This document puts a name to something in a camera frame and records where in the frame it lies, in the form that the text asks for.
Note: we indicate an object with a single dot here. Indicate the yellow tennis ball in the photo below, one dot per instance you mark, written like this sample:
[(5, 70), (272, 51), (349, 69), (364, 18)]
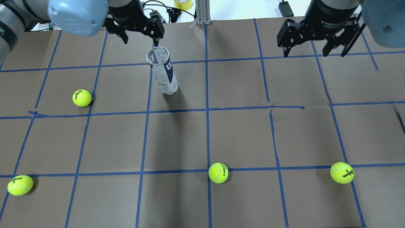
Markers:
[(342, 173), (218, 173), (20, 185), (82, 98)]

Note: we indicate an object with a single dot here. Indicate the yellow tennis ball lower right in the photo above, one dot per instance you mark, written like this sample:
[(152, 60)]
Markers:
[(342, 173)]

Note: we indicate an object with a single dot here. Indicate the yellow tennis ball lower left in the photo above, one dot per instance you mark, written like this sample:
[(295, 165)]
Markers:
[(20, 185)]

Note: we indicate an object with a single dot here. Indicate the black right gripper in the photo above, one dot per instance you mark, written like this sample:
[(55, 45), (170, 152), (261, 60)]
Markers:
[(329, 17)]

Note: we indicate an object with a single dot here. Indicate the white Wilson tennis ball can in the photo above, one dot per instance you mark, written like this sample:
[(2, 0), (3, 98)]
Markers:
[(159, 60)]

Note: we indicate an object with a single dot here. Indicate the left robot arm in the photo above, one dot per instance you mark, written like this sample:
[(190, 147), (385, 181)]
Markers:
[(80, 17)]

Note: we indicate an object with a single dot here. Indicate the yellow tape roll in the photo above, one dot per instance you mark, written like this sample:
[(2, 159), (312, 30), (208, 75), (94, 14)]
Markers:
[(183, 4)]

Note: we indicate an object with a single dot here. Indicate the yellow tennis ball centre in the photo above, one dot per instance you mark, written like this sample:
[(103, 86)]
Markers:
[(218, 173)]

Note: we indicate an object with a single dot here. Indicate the aluminium frame post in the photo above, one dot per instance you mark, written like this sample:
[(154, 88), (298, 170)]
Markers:
[(202, 11)]

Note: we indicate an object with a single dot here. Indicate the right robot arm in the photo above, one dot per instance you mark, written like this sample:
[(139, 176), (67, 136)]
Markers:
[(384, 18)]

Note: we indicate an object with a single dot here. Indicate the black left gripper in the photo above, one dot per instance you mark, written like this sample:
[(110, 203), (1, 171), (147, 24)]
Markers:
[(126, 12)]

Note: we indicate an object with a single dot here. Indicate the yellow tennis ball upper left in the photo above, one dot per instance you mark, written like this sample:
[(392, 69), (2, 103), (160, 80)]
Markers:
[(82, 98)]

